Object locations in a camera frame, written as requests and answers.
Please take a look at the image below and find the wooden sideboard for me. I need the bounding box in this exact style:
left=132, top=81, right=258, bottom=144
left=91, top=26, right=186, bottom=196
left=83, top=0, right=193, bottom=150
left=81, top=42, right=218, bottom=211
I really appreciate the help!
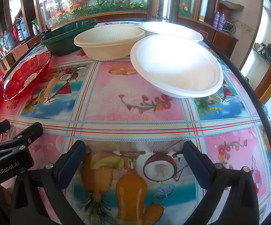
left=0, top=12, right=239, bottom=59

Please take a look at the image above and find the dark green plastic bowl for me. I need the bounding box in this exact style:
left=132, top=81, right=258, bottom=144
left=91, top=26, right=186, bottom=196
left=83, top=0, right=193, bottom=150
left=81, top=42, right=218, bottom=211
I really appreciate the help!
left=40, top=19, right=98, bottom=57

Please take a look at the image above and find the blue thermos flask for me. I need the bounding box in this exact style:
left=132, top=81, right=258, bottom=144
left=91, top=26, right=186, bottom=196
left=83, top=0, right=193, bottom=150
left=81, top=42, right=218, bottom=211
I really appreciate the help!
left=21, top=16, right=29, bottom=38

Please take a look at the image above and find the grey-blue thermos jug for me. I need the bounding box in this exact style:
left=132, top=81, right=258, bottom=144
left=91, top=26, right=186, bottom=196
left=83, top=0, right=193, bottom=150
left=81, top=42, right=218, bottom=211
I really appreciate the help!
left=3, top=30, right=15, bottom=50

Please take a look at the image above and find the white deep plate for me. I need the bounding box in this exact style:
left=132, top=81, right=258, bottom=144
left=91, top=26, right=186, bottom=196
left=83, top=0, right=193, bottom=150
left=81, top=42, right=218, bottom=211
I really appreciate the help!
left=138, top=22, right=204, bottom=43
left=130, top=35, right=224, bottom=98

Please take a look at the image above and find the cream strainer bowl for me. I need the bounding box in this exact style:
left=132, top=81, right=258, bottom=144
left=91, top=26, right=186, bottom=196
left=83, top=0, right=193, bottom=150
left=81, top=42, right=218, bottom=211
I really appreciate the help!
left=74, top=25, right=146, bottom=61

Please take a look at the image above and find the stainless steel thermos pot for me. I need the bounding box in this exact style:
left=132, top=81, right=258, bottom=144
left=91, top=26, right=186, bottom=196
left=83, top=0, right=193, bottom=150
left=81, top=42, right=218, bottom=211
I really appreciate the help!
left=145, top=0, right=181, bottom=22

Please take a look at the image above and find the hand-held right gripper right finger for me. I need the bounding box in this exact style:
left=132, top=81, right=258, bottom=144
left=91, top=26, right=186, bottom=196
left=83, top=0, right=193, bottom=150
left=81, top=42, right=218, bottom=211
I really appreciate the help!
left=182, top=141, right=260, bottom=225

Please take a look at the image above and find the woven basket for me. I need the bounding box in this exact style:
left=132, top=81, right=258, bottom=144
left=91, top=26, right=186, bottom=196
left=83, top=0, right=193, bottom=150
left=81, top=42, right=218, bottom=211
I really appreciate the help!
left=220, top=4, right=234, bottom=23

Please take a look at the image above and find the dark bag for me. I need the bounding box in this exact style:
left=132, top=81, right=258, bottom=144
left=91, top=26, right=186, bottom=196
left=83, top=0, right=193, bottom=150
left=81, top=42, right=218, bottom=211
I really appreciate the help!
left=254, top=43, right=271, bottom=61

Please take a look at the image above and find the glass cabinet with artificial flowers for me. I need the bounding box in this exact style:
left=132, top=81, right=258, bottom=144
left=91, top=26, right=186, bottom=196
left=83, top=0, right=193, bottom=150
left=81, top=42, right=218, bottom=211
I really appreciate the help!
left=32, top=0, right=204, bottom=29

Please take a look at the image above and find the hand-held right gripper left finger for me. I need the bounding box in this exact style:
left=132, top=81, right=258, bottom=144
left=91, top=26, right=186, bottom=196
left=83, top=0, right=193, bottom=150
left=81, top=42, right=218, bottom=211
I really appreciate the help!
left=10, top=140, right=87, bottom=225

